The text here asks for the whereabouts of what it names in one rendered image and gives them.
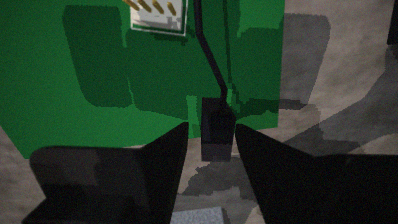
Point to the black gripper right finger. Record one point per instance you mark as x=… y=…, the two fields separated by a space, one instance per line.
x=293 y=187

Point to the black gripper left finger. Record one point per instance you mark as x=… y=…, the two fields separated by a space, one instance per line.
x=151 y=174

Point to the black cable with plug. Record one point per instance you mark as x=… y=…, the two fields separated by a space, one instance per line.
x=217 y=119

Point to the green circuit board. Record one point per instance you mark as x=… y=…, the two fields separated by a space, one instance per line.
x=120 y=73

